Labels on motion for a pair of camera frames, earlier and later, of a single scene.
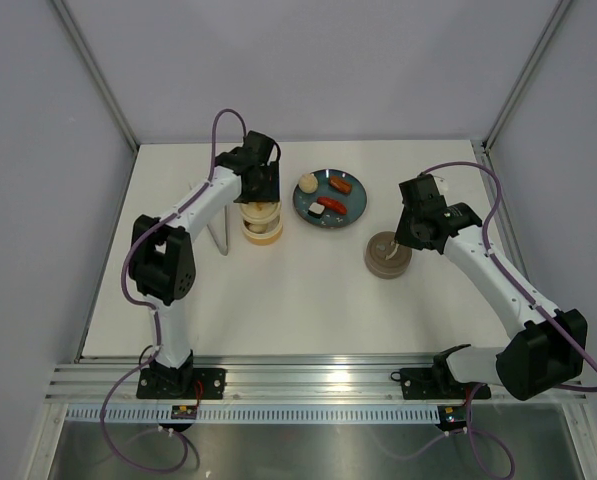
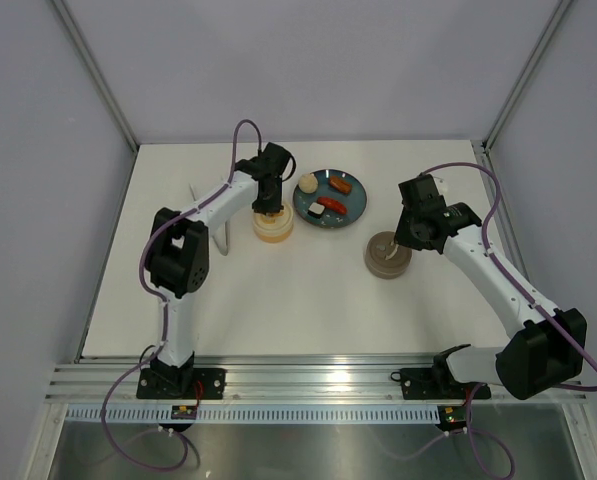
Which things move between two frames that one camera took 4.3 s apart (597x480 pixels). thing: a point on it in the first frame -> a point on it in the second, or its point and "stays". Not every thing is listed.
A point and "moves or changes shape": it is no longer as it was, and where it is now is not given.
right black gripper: (404, 237) stays
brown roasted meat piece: (340, 184) stays
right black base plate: (435, 384) stays
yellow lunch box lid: (260, 212) moves or changes shape
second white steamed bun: (308, 183) stays
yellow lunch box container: (263, 234) moves or changes shape
